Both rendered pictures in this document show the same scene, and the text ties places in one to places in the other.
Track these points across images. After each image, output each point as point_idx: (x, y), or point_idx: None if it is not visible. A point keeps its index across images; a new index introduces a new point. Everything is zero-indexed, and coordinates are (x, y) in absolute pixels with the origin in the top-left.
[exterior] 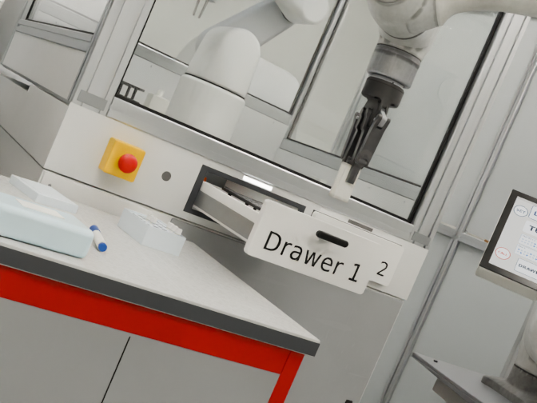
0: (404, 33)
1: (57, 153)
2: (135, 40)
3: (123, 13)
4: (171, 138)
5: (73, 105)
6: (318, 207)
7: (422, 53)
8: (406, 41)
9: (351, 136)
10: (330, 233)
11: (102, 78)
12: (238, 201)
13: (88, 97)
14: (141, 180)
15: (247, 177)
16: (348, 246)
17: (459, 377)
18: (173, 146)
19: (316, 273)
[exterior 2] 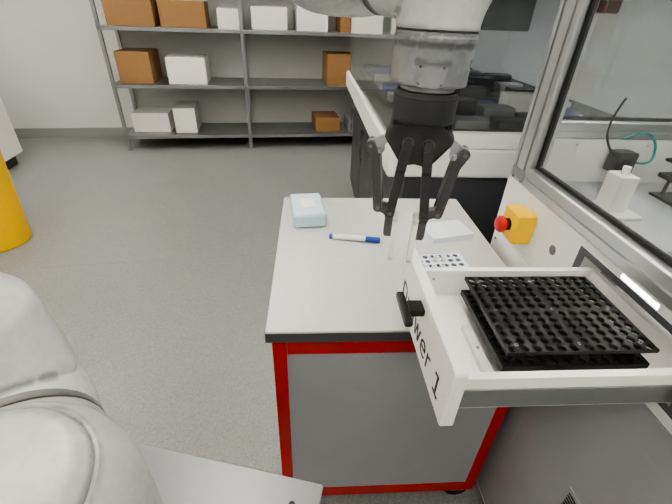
0: (343, 10)
1: (500, 214)
2: (545, 113)
3: (541, 90)
4: (558, 211)
5: (510, 177)
6: None
7: (405, 15)
8: (380, 12)
9: (442, 181)
10: (425, 310)
11: (525, 153)
12: (492, 269)
13: (516, 169)
14: (536, 248)
15: (625, 277)
16: (433, 340)
17: (223, 493)
18: (559, 220)
19: (418, 351)
